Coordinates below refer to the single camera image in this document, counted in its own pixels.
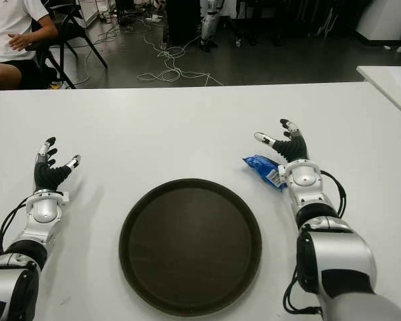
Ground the white side table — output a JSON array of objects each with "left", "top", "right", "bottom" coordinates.
[{"left": 356, "top": 65, "right": 401, "bottom": 123}]

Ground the round dark brown tray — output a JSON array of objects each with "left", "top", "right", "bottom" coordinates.
[{"left": 118, "top": 178, "right": 263, "bottom": 308}]

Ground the seated person in white shirt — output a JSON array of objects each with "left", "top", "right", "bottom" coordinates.
[{"left": 0, "top": 0, "right": 59, "bottom": 98}]

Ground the black chair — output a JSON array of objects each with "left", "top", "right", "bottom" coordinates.
[{"left": 26, "top": 0, "right": 108, "bottom": 90}]

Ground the white floor cable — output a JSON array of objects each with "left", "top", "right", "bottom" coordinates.
[{"left": 136, "top": 19, "right": 225, "bottom": 87}]

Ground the white machine housing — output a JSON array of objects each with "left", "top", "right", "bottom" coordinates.
[{"left": 355, "top": 0, "right": 401, "bottom": 46}]

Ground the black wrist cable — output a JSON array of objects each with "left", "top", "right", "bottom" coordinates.
[
  {"left": 320, "top": 170, "right": 348, "bottom": 217},
  {"left": 0, "top": 197, "right": 31, "bottom": 255}
]

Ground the blue Oreo snack packet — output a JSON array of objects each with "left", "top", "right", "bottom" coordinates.
[{"left": 242, "top": 155, "right": 287, "bottom": 193}]

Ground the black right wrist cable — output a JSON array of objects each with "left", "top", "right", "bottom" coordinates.
[{"left": 320, "top": 170, "right": 348, "bottom": 217}]

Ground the black stand with casters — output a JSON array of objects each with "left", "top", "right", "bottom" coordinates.
[{"left": 225, "top": 0, "right": 288, "bottom": 47}]

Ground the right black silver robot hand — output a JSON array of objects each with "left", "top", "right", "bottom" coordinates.
[{"left": 253, "top": 118, "right": 311, "bottom": 165}]

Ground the folded silver metal frame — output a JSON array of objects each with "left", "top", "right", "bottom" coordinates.
[{"left": 315, "top": 6, "right": 338, "bottom": 37}]

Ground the black cabinet on casters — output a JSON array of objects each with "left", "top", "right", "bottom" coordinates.
[{"left": 166, "top": 0, "right": 202, "bottom": 46}]

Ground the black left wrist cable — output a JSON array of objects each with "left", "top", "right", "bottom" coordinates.
[{"left": 0, "top": 197, "right": 31, "bottom": 255}]

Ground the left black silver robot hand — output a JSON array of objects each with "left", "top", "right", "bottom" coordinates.
[{"left": 34, "top": 136, "right": 82, "bottom": 193}]

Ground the standing silver humanoid robot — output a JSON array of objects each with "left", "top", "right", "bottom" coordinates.
[{"left": 200, "top": 0, "right": 225, "bottom": 53}]

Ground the black right elbow cable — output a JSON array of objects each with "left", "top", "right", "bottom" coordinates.
[{"left": 283, "top": 269, "right": 323, "bottom": 317}]

